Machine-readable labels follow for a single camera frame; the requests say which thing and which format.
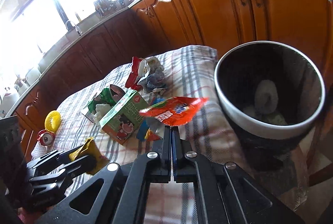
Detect white round trash bin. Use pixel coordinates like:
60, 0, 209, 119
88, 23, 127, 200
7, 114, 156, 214
215, 41, 326, 140

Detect white rice cooker pot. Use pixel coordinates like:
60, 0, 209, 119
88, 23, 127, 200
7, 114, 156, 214
0, 91, 20, 118

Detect green milk carton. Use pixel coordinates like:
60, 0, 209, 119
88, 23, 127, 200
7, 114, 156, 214
99, 89, 148, 144

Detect crushed red soda can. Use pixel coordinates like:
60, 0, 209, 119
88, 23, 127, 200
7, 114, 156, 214
37, 129, 55, 147

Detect orange snack packet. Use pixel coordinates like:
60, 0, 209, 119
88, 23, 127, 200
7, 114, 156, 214
139, 96, 209, 127

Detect kitchen faucet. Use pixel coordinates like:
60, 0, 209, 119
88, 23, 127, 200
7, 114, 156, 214
65, 20, 82, 36

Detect green yellow snack wrapper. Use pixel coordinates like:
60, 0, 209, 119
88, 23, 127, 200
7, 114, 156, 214
69, 137, 109, 175

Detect red snack bag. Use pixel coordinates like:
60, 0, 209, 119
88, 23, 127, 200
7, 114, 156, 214
125, 56, 142, 91

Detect green crushed can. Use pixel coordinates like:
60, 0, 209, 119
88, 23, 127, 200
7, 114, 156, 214
87, 84, 125, 114

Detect lower wooden kitchen cabinets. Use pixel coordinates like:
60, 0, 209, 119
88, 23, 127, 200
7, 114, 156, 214
13, 0, 332, 159

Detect white blue wrapper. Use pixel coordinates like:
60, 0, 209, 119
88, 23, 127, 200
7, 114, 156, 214
137, 56, 167, 94

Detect white plastic bag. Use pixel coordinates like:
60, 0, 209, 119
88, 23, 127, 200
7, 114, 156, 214
93, 104, 111, 122

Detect plaid checkered tablecloth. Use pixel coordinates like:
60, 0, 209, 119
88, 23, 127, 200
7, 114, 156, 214
31, 44, 261, 224

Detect white foam net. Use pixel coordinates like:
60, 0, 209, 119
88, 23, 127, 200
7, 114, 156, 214
243, 80, 287, 126
31, 141, 50, 159

